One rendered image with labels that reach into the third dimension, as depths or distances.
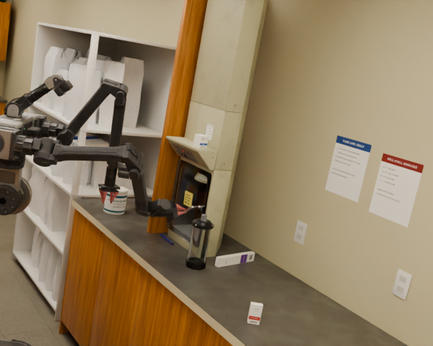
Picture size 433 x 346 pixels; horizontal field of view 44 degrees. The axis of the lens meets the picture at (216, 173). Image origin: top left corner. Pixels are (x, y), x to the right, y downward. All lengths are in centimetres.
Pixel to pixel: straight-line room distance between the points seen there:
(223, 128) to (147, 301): 93
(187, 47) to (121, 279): 129
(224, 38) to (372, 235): 118
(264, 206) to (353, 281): 70
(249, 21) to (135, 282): 142
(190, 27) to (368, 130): 107
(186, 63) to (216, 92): 30
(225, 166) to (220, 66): 50
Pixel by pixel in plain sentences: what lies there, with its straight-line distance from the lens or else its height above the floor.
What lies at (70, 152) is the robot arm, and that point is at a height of 146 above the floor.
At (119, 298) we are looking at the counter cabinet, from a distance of 303.
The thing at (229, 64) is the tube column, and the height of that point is 194.
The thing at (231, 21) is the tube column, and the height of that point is 214.
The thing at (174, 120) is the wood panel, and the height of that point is 159.
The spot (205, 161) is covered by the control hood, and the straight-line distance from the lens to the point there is 266.
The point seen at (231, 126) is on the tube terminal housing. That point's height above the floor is 164.
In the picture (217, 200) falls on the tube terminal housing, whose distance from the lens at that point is 277.
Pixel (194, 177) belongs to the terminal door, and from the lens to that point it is 282.
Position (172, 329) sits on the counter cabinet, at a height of 72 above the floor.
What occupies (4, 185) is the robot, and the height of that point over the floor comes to 120.
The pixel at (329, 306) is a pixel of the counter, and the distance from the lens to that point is 263.
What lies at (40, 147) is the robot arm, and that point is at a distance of 239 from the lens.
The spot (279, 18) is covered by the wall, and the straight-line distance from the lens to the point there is 311.
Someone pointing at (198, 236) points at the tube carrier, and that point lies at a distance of 262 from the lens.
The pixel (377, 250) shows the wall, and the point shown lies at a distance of 255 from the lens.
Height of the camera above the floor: 195
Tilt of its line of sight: 12 degrees down
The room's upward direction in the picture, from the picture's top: 11 degrees clockwise
